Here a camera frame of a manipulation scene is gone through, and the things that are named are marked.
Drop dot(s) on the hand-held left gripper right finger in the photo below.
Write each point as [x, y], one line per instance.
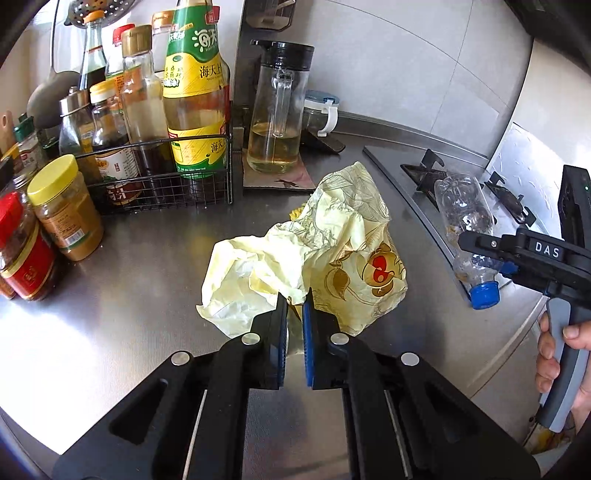
[309, 341]

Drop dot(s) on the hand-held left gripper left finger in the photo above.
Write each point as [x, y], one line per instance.
[279, 341]

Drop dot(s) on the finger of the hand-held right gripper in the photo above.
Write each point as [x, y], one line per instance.
[508, 268]
[485, 244]

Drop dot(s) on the clear plastic bottle blue cap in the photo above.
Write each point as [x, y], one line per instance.
[461, 203]

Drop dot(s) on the yellow leaf print wrapper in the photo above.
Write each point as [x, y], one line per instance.
[360, 240]

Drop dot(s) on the person's right hand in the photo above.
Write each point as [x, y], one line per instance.
[549, 355]

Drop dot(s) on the steel gas stove top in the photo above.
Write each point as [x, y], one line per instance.
[415, 203]

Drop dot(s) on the foil splash panel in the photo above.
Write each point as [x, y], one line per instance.
[531, 166]

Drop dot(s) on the bright yellow packet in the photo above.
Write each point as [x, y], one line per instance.
[296, 213]

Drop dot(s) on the cardboard coaster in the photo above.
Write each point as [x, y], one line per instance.
[277, 182]

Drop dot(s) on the black stand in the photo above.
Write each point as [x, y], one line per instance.
[325, 142]

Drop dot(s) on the glass oil dispenser black lid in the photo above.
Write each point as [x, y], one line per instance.
[277, 138]

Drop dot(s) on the glass jar blue lid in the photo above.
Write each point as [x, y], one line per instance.
[318, 106]

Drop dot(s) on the yellow lid jar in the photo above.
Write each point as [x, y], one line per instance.
[69, 212]

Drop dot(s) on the large green label bottle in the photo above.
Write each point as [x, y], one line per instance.
[196, 92]

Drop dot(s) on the large red lid jar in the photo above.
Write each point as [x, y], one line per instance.
[27, 263]

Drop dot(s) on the small yellow cap dark bottle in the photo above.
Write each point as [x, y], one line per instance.
[111, 138]

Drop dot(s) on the gold cap glass bottle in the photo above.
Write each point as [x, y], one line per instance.
[145, 101]

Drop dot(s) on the steel cap glass bottle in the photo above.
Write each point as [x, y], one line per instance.
[76, 124]

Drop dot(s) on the green cap spice bottle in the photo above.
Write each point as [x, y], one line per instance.
[27, 147]

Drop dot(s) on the red cap bottle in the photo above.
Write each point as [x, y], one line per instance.
[117, 50]

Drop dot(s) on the black wok ladle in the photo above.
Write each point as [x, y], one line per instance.
[51, 99]

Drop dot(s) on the dark bottle orange cap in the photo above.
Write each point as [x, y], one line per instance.
[92, 55]

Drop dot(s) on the steel skimmer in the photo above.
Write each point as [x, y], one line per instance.
[99, 11]

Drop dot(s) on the wall seasoning box rack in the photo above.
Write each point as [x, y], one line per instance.
[270, 9]

